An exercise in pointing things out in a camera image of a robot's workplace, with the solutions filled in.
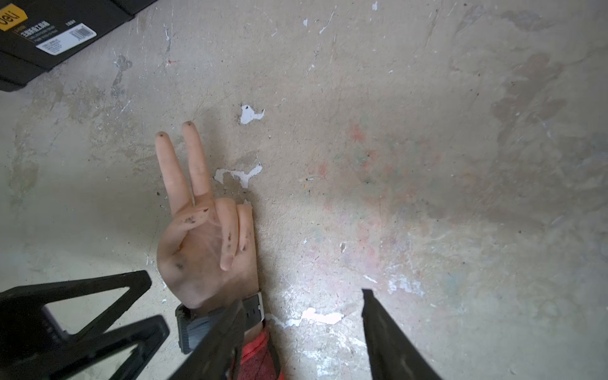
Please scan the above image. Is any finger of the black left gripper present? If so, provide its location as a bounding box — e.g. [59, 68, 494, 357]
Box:
[1, 315, 169, 379]
[1, 270, 151, 333]

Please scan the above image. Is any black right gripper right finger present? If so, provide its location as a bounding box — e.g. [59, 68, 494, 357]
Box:
[362, 289, 441, 380]

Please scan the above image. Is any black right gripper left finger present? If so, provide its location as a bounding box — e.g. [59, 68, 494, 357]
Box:
[170, 301, 245, 380]

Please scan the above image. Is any black wrist watch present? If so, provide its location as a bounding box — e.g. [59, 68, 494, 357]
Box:
[176, 292, 265, 355]

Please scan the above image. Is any red black plaid sleeve forearm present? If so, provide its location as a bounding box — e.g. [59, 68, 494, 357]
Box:
[237, 327, 285, 380]

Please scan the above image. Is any mannequin hand peace sign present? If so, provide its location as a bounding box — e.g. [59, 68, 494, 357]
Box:
[155, 121, 260, 314]

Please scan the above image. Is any black plastic toolbox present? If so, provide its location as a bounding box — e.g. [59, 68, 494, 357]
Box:
[1, 0, 155, 92]

